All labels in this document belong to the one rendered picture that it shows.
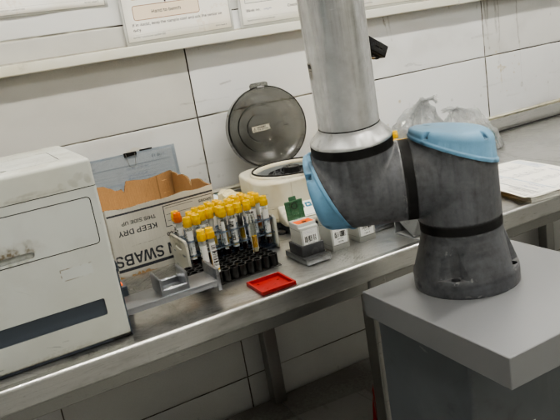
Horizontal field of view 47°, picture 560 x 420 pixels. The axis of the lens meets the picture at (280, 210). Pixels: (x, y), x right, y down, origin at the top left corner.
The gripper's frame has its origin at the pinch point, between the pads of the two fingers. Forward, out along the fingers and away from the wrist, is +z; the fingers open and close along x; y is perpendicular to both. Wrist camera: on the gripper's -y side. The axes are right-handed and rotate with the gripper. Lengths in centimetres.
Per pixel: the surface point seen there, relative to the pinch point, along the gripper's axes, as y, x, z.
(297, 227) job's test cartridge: 21.4, 5.6, 18.1
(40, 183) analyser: 65, 10, -2
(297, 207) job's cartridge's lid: 18.6, 1.5, 15.2
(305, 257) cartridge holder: 21.5, 6.8, 23.8
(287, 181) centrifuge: 9.8, -16.7, 14.1
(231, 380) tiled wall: 20, -52, 76
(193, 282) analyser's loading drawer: 44.6, 7.4, 21.2
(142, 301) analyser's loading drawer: 54, 8, 21
